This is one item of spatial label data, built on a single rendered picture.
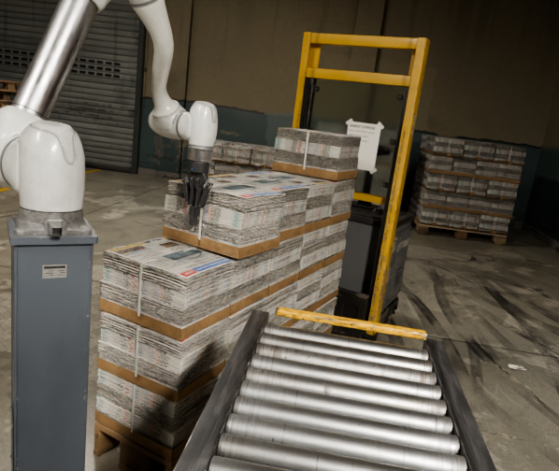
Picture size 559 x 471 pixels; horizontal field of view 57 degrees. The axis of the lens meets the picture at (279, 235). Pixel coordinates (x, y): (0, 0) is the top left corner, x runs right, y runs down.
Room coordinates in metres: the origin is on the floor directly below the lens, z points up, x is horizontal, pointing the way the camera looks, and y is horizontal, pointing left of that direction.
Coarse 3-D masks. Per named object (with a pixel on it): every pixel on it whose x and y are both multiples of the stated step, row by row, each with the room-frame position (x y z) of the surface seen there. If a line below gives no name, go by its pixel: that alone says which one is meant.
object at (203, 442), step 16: (256, 320) 1.35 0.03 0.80; (240, 336) 1.23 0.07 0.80; (256, 336) 1.24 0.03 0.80; (240, 352) 1.14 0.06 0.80; (224, 368) 1.05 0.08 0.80; (240, 368) 1.06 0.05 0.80; (224, 384) 0.98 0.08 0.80; (240, 384) 1.00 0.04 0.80; (208, 400) 0.92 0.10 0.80; (224, 400) 0.92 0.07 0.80; (208, 416) 0.86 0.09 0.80; (224, 416) 0.87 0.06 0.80; (208, 432) 0.82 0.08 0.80; (192, 448) 0.77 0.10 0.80; (208, 448) 0.77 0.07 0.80; (176, 464) 0.72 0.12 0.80; (192, 464) 0.72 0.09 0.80; (208, 464) 0.74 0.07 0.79
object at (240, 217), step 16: (224, 192) 1.86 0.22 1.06; (240, 192) 1.90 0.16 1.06; (256, 192) 1.96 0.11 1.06; (272, 192) 2.02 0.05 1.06; (224, 208) 1.83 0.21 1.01; (240, 208) 1.80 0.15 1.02; (256, 208) 1.86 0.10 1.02; (272, 208) 1.97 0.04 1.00; (208, 224) 1.86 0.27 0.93; (224, 224) 1.83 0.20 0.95; (240, 224) 1.79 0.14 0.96; (256, 224) 1.88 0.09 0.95; (272, 224) 1.98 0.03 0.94; (224, 240) 1.82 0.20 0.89; (240, 240) 1.80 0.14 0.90; (256, 240) 1.88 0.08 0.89
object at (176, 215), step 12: (180, 180) 1.99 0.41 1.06; (216, 180) 2.12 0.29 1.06; (168, 192) 1.97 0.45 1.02; (180, 192) 1.94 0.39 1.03; (168, 204) 1.97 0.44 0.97; (180, 204) 1.93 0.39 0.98; (168, 216) 1.96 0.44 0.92; (180, 216) 1.93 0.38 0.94; (180, 228) 1.93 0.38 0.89; (192, 228) 1.90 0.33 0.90
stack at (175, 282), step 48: (144, 240) 1.90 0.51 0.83; (288, 240) 2.19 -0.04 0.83; (144, 288) 1.63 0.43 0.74; (192, 288) 1.58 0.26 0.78; (240, 288) 1.86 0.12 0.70; (288, 288) 2.23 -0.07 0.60; (144, 336) 1.62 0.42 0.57; (192, 336) 1.61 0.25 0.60; (96, 432) 1.71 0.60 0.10; (144, 432) 1.62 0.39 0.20; (192, 432) 1.66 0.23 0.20
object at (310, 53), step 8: (304, 32) 3.32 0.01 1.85; (304, 40) 3.31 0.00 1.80; (304, 48) 3.31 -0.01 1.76; (312, 48) 3.37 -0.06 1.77; (320, 48) 3.35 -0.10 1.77; (304, 56) 3.30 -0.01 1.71; (312, 56) 3.36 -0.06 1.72; (304, 64) 3.30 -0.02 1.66; (312, 64) 3.36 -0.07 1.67; (304, 72) 3.30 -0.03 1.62; (304, 80) 3.29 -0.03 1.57; (304, 88) 3.30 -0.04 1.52; (312, 88) 3.31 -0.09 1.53; (296, 96) 3.31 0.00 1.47; (304, 96) 3.31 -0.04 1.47; (312, 96) 3.35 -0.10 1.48; (296, 104) 3.31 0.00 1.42; (304, 104) 3.30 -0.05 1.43; (296, 112) 3.30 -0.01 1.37; (304, 112) 3.30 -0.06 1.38; (296, 120) 3.30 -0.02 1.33; (304, 120) 3.30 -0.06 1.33; (304, 128) 3.35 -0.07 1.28
